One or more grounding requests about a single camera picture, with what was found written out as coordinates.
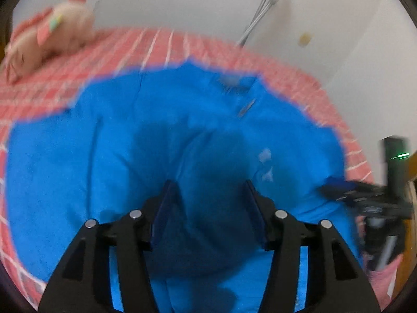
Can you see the blue garment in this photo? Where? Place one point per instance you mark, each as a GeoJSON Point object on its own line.
{"type": "Point", "coordinates": [136, 114]}

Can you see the wooden door frame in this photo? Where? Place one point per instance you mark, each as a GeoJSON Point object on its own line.
{"type": "Point", "coordinates": [411, 176]}

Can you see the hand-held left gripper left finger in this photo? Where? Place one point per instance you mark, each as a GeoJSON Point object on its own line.
{"type": "Point", "coordinates": [164, 209]}

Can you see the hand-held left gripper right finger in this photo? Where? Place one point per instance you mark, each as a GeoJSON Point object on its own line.
{"type": "Point", "coordinates": [256, 209]}

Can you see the red plaid bed sheet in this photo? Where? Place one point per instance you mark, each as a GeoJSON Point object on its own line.
{"type": "Point", "coordinates": [136, 49]}

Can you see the yellowed wall socket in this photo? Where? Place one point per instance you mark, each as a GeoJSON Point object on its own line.
{"type": "Point", "coordinates": [305, 39]}

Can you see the person's right forearm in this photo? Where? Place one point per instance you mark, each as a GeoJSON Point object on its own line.
{"type": "Point", "coordinates": [386, 280]}

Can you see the pink plush toy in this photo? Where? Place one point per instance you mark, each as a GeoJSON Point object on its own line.
{"type": "Point", "coordinates": [62, 26]}

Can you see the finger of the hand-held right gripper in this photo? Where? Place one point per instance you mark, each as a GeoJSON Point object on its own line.
{"type": "Point", "coordinates": [335, 194]}
{"type": "Point", "coordinates": [340, 182]}

